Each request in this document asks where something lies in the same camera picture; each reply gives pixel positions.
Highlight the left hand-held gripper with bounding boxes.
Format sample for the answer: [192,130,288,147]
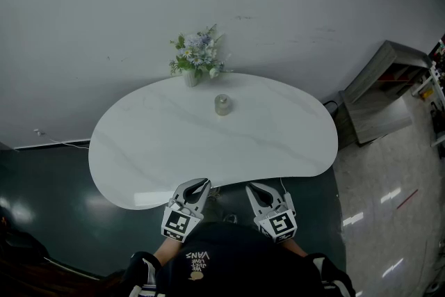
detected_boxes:
[161,178,212,243]

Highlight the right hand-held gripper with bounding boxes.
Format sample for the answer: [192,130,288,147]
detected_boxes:
[245,182,298,244]

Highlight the person's black printed shirt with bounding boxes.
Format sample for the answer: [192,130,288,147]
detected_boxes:
[121,221,356,297]

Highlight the person's right forearm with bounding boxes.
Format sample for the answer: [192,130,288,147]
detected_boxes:
[281,238,309,258]

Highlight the white kidney-shaped table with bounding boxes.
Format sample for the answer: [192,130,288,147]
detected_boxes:
[88,72,339,211]

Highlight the long white office desk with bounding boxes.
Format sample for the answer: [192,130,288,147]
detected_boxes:
[410,64,445,147]

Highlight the person's left grey shoe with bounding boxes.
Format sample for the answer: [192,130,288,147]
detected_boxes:
[204,186,222,201]

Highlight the blue and white flower bouquet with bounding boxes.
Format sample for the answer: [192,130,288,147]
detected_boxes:
[169,23,233,79]

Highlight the grey wooden shelf cabinet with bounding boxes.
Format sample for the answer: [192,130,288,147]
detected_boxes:
[339,40,432,147]

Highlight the white ribbed vase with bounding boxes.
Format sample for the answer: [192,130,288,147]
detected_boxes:
[182,68,200,88]

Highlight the black cable by cabinet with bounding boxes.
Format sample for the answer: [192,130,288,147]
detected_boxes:
[323,99,340,116]

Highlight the person's left forearm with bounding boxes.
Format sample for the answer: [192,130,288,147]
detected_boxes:
[152,239,181,265]

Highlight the small glass jar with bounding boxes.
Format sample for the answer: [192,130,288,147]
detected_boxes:
[214,93,232,117]

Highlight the white wall cable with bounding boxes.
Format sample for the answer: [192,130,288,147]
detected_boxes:
[33,128,90,151]

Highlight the red floor strip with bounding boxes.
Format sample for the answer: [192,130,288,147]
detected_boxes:
[396,188,420,210]

